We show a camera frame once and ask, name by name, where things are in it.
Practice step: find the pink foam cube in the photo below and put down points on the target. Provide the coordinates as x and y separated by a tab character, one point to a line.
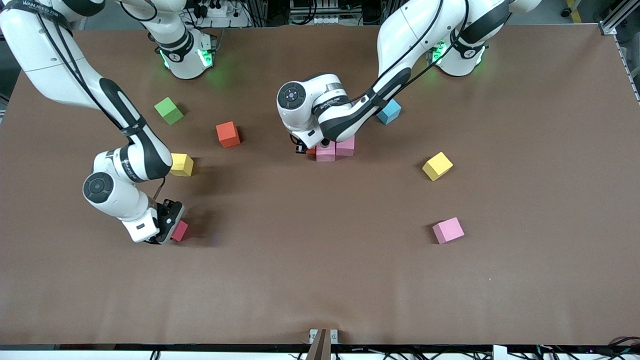
325	152
448	230
346	146

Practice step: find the metal side rail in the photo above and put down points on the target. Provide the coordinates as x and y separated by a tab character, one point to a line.
629	70

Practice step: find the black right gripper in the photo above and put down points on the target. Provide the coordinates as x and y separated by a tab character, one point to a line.
166	216

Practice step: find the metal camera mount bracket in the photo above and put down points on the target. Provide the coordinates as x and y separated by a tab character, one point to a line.
313	335

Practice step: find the green foam cube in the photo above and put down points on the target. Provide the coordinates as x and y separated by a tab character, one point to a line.
169	111

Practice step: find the blue foam cube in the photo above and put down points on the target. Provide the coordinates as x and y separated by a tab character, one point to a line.
392	115

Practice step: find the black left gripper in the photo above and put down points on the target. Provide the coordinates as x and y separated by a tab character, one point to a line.
300	148

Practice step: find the red foam cube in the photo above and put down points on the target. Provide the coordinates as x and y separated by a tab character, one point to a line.
180	231

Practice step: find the yellow foam cube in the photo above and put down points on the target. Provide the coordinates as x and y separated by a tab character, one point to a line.
437	166
183	165

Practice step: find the orange foam cube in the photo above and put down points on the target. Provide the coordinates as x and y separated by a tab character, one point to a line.
227	134
311	150

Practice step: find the aluminium frame profile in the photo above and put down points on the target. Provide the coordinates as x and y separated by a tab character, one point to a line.
612	25

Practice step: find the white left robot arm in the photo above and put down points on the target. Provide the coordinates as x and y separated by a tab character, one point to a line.
400	40

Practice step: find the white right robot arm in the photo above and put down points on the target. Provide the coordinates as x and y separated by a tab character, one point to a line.
45	55

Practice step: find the white power strip with plugs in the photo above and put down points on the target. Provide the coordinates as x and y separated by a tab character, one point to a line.
227	20

